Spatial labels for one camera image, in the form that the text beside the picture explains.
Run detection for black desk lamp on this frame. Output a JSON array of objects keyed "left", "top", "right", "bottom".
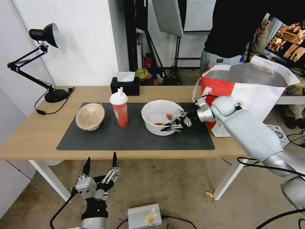
[{"left": 7, "top": 23, "right": 70, "bottom": 103}]

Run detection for black tissue box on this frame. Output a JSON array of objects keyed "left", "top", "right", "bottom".
[{"left": 110, "top": 77, "right": 140, "bottom": 96}]

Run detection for white printed leaflet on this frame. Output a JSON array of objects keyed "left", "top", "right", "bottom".
[{"left": 263, "top": 123, "right": 290, "bottom": 143}]

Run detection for black lamp cord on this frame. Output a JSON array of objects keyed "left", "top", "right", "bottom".
[{"left": 34, "top": 87, "right": 75, "bottom": 116}]

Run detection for white tissue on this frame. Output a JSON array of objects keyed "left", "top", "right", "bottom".
[{"left": 116, "top": 71, "right": 136, "bottom": 83}]

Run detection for white plastic bowl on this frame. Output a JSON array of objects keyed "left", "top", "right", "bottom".
[{"left": 141, "top": 100, "right": 185, "bottom": 136}]

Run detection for black power cable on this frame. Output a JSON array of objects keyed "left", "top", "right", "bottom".
[{"left": 161, "top": 215, "right": 197, "bottom": 229}]

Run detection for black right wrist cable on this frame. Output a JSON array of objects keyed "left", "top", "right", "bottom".
[{"left": 192, "top": 95, "right": 219, "bottom": 113}]

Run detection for black floor cable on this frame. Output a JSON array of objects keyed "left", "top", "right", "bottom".
[{"left": 237, "top": 156, "right": 305, "bottom": 178}]

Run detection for black metal frame post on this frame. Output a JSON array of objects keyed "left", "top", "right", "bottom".
[{"left": 124, "top": 0, "right": 139, "bottom": 80}]

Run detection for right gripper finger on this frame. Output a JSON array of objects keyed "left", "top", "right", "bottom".
[
  {"left": 164, "top": 114, "right": 182, "bottom": 127},
  {"left": 160, "top": 123, "right": 189, "bottom": 133}
]

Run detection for black desk mat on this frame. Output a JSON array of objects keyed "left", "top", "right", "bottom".
[{"left": 56, "top": 102, "right": 215, "bottom": 151}]

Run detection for red canister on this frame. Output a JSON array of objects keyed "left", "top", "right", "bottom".
[{"left": 144, "top": 53, "right": 153, "bottom": 70}]

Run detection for red cup with white lid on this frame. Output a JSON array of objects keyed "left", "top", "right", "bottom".
[{"left": 109, "top": 87, "right": 129, "bottom": 128}]

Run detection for yellow green tape roll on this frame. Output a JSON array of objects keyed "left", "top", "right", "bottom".
[{"left": 135, "top": 68, "right": 149, "bottom": 79}]

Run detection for silver metal box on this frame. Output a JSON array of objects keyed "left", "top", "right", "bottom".
[{"left": 127, "top": 203, "right": 163, "bottom": 229}]

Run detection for red and white takeout bag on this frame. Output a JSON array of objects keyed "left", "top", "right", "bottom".
[{"left": 192, "top": 55, "right": 301, "bottom": 138}]

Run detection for white table leg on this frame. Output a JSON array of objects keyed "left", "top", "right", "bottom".
[
  {"left": 28, "top": 160, "right": 72, "bottom": 202},
  {"left": 213, "top": 157, "right": 249, "bottom": 201}
]

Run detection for person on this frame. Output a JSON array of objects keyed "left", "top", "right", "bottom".
[{"left": 200, "top": 0, "right": 305, "bottom": 73}]

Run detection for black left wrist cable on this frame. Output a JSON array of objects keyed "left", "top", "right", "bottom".
[{"left": 49, "top": 187, "right": 79, "bottom": 229}]

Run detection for black light stand tripod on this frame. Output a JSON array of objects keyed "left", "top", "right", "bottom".
[{"left": 164, "top": 36, "right": 184, "bottom": 86}]

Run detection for white softbox light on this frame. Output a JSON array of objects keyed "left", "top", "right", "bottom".
[{"left": 152, "top": 0, "right": 184, "bottom": 38}]

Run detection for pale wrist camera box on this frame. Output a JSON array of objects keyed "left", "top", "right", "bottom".
[{"left": 76, "top": 176, "right": 97, "bottom": 198}]

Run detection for orange and black poster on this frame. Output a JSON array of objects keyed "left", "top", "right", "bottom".
[{"left": 264, "top": 13, "right": 305, "bottom": 63}]

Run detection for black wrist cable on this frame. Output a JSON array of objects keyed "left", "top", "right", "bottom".
[
  {"left": 192, "top": 95, "right": 219, "bottom": 113},
  {"left": 49, "top": 187, "right": 79, "bottom": 229}
]

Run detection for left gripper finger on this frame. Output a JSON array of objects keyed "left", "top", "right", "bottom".
[
  {"left": 101, "top": 151, "right": 122, "bottom": 185},
  {"left": 78, "top": 156, "right": 92, "bottom": 182}
]

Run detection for crumpled beige paper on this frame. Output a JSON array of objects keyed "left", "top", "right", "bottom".
[{"left": 144, "top": 207, "right": 159, "bottom": 226}]

